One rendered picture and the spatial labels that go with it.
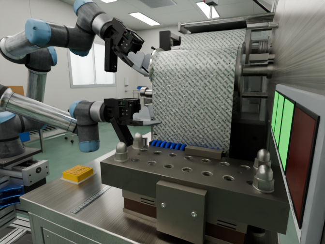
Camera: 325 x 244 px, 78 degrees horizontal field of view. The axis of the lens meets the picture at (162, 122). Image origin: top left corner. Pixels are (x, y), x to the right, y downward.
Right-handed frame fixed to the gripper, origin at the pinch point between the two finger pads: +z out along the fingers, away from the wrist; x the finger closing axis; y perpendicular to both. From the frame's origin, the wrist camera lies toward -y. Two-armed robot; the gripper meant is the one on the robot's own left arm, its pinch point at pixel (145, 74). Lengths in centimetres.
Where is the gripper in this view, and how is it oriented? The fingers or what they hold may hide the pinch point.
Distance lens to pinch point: 68.2
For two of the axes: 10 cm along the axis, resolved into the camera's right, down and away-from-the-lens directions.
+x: 4.2, -1.9, 8.9
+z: 7.0, 7.0, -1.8
